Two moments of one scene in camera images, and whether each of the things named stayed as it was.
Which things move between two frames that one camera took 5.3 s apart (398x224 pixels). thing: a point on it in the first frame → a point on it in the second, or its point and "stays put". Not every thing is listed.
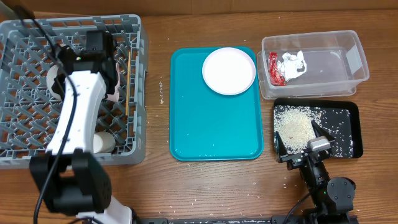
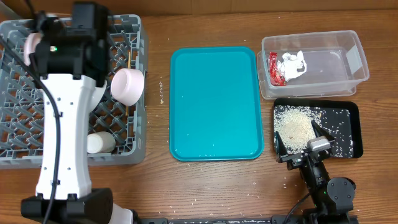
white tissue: [292, 66] stays put
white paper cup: [103, 142] stays put
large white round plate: [229, 71] → [32, 40]
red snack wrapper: [276, 79] stays put
